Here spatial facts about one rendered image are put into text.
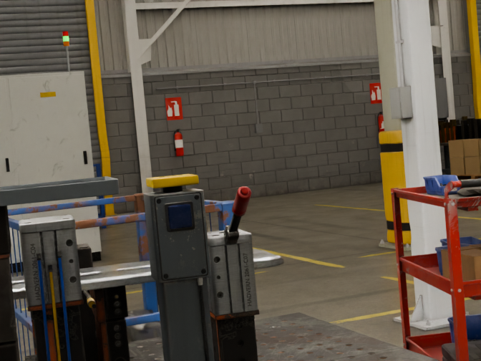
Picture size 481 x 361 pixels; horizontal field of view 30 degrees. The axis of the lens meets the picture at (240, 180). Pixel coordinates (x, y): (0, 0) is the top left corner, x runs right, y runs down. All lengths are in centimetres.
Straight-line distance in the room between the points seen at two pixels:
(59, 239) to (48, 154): 818
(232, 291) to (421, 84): 404
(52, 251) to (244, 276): 28
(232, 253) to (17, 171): 813
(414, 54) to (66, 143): 504
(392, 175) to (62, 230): 733
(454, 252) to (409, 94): 204
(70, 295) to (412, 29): 418
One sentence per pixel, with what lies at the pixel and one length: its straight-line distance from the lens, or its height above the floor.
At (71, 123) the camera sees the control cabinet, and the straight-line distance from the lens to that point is 951.
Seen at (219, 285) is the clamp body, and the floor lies 99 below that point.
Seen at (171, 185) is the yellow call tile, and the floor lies 115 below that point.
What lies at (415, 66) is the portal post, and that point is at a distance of 528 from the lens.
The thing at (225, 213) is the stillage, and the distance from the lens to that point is 347.
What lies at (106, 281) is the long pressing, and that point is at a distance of 141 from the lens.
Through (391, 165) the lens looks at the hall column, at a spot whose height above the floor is 78.
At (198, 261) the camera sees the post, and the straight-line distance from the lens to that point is 115.
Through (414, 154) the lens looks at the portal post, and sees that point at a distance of 529.
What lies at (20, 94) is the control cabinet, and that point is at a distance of 943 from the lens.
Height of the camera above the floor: 121
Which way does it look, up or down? 3 degrees down
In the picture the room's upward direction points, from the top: 5 degrees counter-clockwise
